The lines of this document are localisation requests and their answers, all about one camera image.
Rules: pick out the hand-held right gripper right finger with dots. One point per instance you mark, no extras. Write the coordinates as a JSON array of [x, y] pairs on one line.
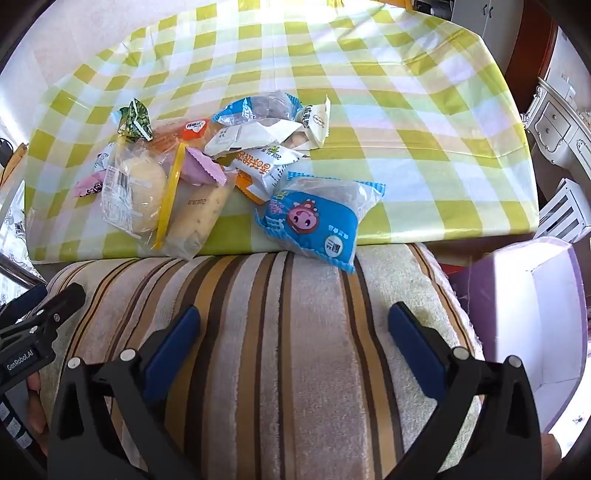
[[415, 350]]

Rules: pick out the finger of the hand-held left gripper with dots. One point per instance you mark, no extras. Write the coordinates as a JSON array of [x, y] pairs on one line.
[[60, 307], [23, 299]]

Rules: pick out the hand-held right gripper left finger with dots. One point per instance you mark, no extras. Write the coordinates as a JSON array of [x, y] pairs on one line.
[[173, 350]]

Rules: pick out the purple cardboard box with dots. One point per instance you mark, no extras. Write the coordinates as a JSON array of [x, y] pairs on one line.
[[498, 314]]

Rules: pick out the small pink packet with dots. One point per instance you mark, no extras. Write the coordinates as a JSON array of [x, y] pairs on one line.
[[90, 187]]

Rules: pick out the clear speckled bread packet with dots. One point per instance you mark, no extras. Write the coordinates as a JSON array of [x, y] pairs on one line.
[[198, 217]]

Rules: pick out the clear round bun packet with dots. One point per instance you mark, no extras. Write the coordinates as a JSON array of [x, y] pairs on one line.
[[138, 194]]

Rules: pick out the blue packet with pink face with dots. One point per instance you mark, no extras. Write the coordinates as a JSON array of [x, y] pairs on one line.
[[318, 217]]

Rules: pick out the purple zigzag edged packet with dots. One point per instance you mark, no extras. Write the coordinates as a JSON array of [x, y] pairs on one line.
[[203, 168]]

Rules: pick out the orange and white packet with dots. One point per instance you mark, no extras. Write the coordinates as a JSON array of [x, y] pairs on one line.
[[258, 170]]

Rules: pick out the green pea packet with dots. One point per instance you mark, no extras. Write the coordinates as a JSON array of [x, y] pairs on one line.
[[137, 119]]

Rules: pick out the orange floss bread packet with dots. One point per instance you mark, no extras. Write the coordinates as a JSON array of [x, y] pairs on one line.
[[194, 131]]

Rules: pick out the white packet with window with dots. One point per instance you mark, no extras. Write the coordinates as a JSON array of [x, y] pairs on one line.
[[249, 136]]

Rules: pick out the cream nougat packet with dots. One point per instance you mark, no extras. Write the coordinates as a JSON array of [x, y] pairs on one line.
[[316, 122]]

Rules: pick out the blue packet with dark cake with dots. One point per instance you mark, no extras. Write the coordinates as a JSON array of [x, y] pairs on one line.
[[268, 108]]

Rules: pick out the person's left hand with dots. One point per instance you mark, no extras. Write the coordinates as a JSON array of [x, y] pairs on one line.
[[36, 415]]

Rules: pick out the striped seat cushion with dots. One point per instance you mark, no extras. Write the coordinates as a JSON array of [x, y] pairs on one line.
[[286, 346]]

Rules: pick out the white slatted chair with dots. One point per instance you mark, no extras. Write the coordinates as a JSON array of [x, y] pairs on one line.
[[561, 207]]

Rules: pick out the yellow checked tablecloth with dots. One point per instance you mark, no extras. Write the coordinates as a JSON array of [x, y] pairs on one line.
[[369, 115]]

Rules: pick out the white ornate dresser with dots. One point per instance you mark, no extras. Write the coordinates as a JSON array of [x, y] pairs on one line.
[[558, 124]]

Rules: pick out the white cabinet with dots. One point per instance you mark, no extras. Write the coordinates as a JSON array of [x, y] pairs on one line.
[[471, 16]]

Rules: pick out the brown wooden door frame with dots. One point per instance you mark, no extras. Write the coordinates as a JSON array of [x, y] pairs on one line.
[[531, 60]]

